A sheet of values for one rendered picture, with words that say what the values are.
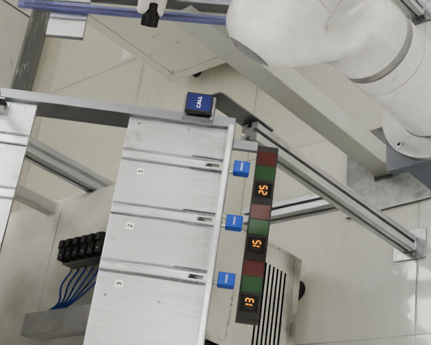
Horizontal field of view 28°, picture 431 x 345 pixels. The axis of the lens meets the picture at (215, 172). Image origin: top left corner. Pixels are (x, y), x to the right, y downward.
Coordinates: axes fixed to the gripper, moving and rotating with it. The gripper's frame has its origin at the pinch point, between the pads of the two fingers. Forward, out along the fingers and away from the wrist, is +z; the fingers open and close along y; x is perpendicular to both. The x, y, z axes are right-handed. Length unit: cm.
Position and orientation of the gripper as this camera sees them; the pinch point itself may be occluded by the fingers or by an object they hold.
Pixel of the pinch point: (150, 14)
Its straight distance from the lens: 165.3
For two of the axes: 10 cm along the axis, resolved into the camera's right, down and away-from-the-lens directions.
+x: 9.8, 1.7, 1.2
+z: -1.9, 4.5, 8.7
